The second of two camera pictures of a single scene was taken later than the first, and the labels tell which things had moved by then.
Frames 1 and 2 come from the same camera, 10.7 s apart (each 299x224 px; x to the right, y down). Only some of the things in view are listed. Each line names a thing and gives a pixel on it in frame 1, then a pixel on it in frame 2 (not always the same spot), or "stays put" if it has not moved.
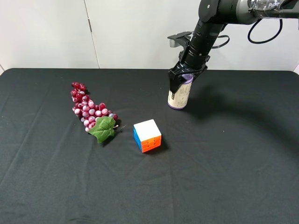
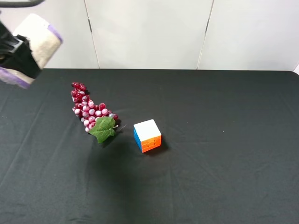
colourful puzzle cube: [147, 136] stays put
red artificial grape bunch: [99, 121] stays put
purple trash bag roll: [178, 99] to [44, 39]
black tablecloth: [231, 157] stays put
